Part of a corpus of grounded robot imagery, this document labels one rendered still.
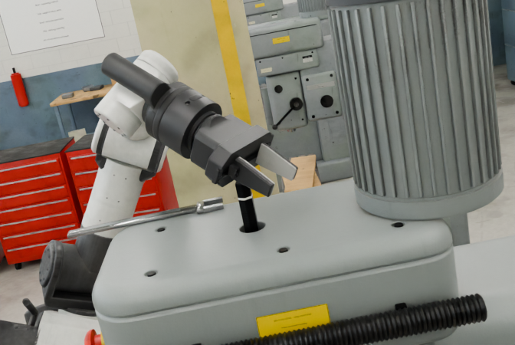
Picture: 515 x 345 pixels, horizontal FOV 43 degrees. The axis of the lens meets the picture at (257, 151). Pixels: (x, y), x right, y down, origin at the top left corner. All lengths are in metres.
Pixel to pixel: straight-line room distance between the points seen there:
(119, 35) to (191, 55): 7.43
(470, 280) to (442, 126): 0.26
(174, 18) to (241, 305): 1.87
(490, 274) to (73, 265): 0.73
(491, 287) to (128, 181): 0.65
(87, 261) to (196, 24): 1.47
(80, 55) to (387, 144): 9.41
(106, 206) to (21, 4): 9.09
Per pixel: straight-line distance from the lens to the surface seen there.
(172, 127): 0.89
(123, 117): 0.94
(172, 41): 2.60
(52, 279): 1.28
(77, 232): 1.05
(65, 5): 10.11
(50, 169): 5.87
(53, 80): 10.28
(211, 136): 0.86
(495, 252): 1.06
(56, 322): 1.30
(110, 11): 10.00
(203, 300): 0.83
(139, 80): 0.90
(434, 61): 0.80
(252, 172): 0.84
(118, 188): 1.23
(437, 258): 0.85
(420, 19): 0.80
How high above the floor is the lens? 2.24
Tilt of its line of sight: 16 degrees down
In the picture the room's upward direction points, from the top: 11 degrees counter-clockwise
